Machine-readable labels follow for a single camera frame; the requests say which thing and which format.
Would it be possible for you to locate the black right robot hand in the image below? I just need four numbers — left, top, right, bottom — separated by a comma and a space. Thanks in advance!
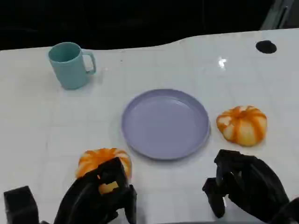
202, 149, 290, 222

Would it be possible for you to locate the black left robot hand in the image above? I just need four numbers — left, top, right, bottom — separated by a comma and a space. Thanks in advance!
53, 156, 138, 224

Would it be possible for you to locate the orange white striped bread roll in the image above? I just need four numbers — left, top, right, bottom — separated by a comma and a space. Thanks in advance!
75, 147, 132, 196
216, 105, 268, 147

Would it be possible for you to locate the lilac plate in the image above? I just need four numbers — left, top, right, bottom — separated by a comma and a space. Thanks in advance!
121, 88, 211, 161

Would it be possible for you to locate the pale green mug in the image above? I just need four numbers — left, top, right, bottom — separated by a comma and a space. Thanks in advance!
48, 42, 97, 90

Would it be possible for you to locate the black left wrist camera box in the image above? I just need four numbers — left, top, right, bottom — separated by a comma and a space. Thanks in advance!
3, 186, 40, 224

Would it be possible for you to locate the black table cable grommet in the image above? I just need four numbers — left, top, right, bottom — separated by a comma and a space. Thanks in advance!
255, 40, 278, 55

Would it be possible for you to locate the grey metal frame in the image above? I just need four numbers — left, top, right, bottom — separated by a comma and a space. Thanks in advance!
260, 0, 299, 30

